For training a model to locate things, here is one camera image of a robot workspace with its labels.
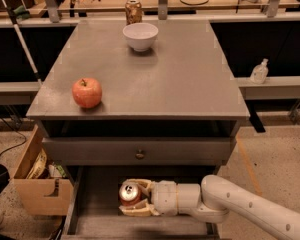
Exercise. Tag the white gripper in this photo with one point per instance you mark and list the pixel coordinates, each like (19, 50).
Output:
(164, 197)

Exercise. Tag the red coke can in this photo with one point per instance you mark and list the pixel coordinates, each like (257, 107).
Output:
(129, 193)

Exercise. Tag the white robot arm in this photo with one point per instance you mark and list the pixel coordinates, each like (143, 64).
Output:
(209, 201)

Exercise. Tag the open grey middle drawer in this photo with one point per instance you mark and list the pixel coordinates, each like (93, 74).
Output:
(94, 213)

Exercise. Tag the grey drawer cabinet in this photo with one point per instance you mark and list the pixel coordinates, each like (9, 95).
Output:
(181, 87)

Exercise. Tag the closed grey top drawer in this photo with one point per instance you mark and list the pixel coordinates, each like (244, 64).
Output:
(212, 151)

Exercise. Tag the brown gold soda can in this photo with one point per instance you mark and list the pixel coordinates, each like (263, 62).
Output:
(133, 10)

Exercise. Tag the wooden box with snacks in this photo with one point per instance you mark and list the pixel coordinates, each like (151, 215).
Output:
(43, 196)

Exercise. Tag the red apple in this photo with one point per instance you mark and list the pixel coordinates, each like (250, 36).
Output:
(87, 92)

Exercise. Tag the white bowl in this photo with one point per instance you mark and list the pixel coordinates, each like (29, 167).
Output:
(140, 36)

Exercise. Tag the clear sanitizer bottle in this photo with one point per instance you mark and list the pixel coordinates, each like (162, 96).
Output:
(259, 73)

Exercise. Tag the white pole with black tip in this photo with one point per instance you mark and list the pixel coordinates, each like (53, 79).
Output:
(14, 22)

